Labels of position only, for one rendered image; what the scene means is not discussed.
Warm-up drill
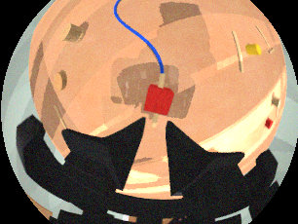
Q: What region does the yellow cylinder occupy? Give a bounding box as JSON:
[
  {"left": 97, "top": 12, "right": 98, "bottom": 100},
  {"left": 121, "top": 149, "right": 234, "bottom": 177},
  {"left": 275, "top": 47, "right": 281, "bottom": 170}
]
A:
[{"left": 244, "top": 43, "right": 262, "bottom": 55}]

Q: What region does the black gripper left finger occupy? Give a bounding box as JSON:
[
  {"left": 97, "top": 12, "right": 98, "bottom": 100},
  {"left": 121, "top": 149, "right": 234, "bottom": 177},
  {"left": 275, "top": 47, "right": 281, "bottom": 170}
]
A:
[{"left": 62, "top": 116, "right": 146, "bottom": 191}]

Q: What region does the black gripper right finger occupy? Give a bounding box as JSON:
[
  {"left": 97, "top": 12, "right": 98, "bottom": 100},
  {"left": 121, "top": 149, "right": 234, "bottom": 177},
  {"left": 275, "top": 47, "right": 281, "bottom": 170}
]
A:
[{"left": 166, "top": 120, "right": 244, "bottom": 196}]

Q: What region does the blue string with wooden stick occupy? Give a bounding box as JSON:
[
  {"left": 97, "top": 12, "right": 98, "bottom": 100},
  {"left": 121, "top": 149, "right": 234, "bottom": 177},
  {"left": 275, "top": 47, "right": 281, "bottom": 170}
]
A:
[{"left": 113, "top": 0, "right": 166, "bottom": 128}]

